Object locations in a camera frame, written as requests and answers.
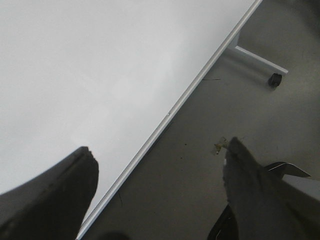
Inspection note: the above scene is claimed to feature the white whiteboard with aluminium frame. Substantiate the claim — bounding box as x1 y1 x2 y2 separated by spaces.
0 0 260 240

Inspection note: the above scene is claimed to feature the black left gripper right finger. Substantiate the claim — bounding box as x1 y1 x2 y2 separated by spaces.
223 137 320 240

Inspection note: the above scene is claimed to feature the white table leg with caster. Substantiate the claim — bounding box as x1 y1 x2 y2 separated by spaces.
227 32 289 89

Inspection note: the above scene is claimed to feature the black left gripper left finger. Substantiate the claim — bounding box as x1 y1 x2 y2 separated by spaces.
0 146 99 240

